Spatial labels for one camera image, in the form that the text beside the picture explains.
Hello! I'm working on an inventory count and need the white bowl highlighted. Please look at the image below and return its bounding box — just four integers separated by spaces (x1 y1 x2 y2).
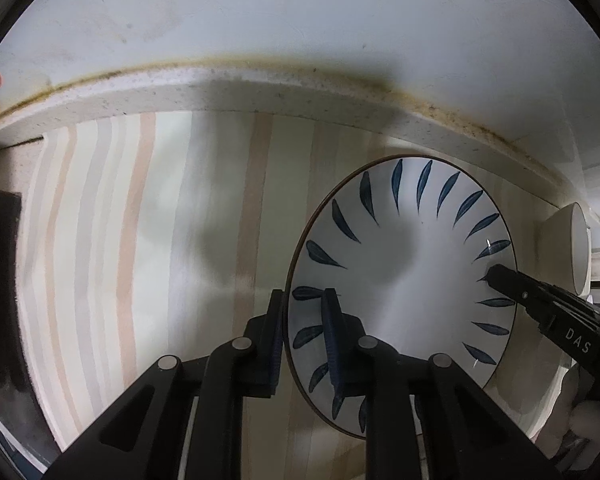
537 202 594 297

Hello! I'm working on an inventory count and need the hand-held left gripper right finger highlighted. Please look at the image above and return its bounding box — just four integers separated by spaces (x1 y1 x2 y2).
322 290 562 480

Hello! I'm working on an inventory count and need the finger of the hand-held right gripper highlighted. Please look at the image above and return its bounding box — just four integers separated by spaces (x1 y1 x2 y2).
485 264 600 334

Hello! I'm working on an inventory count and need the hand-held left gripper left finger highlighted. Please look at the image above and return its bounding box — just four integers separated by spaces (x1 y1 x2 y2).
44 289 285 480

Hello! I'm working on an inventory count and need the striped cloth with cat print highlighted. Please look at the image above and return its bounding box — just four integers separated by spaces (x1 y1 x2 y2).
10 110 576 461

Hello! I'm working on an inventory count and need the person's right hand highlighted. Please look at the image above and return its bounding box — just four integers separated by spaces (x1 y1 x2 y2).
539 367 600 469

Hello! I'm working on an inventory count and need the black cooktop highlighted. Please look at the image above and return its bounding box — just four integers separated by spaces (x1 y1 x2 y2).
0 190 33 411

